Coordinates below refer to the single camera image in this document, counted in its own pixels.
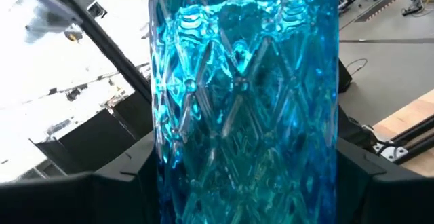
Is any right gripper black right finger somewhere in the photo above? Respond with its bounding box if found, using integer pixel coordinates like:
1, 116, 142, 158
335, 137, 434, 224

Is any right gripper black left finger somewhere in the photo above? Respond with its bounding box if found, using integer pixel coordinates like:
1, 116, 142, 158
0, 132, 160, 224

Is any blue diamond-pattern glass bottle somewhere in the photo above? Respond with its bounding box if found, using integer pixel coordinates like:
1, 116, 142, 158
148, 0, 340, 224

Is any black panel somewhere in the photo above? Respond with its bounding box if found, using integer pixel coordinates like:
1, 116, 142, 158
30, 90, 157, 176

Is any black aluminium table frame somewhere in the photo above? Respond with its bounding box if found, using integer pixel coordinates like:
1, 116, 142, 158
372, 113, 434, 166

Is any black floor cable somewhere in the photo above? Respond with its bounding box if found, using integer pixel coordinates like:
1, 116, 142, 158
345, 58, 369, 76

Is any black metal upright post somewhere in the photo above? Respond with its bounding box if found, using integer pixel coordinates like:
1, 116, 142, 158
39, 0, 153, 105

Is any grey floor cable cover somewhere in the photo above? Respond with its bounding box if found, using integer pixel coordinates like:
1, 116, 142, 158
354, 0, 418, 23

